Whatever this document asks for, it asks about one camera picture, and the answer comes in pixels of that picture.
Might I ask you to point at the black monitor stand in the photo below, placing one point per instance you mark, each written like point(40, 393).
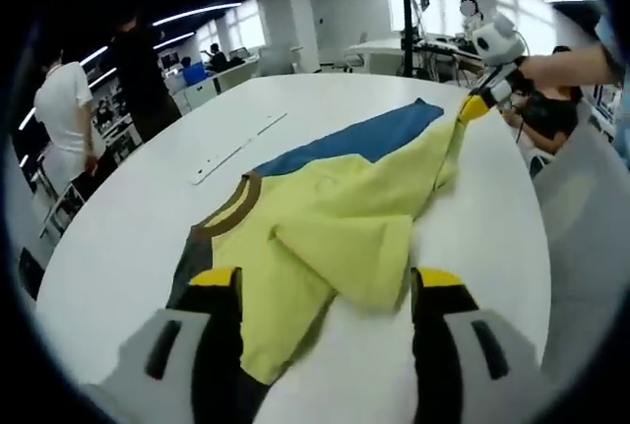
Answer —
point(407, 25)

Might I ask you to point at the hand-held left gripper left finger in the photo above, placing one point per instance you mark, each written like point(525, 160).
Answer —
point(162, 375)

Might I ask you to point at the white desk row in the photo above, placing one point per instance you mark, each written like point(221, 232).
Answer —
point(216, 84)

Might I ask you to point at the metal frame chair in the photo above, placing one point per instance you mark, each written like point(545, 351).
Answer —
point(61, 202)

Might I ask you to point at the blue storage box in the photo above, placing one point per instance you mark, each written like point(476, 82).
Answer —
point(195, 73)

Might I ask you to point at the white flat strip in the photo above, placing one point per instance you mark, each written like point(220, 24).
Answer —
point(236, 148)

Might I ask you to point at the white work table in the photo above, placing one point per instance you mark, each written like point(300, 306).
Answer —
point(379, 45)

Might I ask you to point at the yellow blue grey garment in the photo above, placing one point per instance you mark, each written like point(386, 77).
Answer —
point(344, 198)

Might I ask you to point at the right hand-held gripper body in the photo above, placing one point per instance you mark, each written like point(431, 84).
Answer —
point(499, 42)

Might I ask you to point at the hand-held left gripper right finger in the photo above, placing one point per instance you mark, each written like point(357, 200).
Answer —
point(462, 370)

